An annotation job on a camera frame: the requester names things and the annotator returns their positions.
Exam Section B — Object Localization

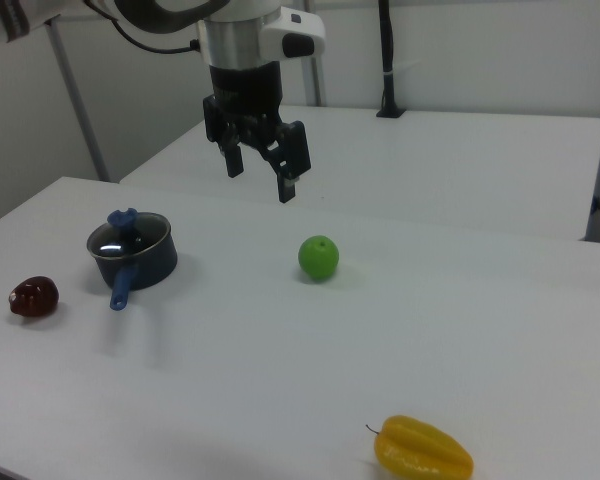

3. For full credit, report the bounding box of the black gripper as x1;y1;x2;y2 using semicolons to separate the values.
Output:
202;60;312;204

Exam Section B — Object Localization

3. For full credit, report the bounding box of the glass lid with blue knob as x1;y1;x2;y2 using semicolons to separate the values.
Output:
87;207;172;259

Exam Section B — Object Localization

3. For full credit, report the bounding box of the green toy apple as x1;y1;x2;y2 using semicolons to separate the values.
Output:
297;234;341;282

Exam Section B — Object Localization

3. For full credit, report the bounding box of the dark blue saucepan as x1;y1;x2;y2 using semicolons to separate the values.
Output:
85;212;179;312

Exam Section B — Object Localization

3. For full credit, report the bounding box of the black pole with base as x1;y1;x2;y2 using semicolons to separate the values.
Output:
376;0;407;120

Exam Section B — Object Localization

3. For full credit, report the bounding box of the dark red toy fruit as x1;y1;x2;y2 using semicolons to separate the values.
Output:
7;275;60;318

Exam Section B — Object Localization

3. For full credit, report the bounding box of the yellow toy starfruit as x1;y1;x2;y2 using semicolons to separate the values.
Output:
365;414;475;480

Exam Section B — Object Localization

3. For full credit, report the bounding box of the grey metal frame post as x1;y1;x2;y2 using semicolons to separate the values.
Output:
299;55;328;107
46;18;112;183

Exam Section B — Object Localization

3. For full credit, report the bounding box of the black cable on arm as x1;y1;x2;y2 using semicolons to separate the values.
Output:
82;0;202;55

